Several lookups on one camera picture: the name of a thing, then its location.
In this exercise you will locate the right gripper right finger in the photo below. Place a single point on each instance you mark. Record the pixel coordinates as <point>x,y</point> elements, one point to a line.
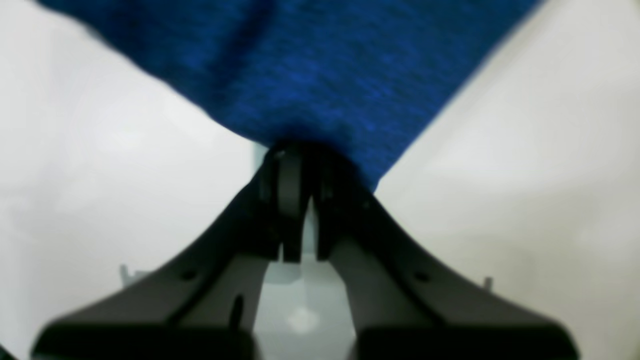
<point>404,302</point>

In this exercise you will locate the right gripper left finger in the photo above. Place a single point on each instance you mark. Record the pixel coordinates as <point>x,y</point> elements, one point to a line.
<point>202,304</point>

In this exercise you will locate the blue long-sleeve shirt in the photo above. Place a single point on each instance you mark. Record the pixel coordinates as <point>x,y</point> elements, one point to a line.
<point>364,77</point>

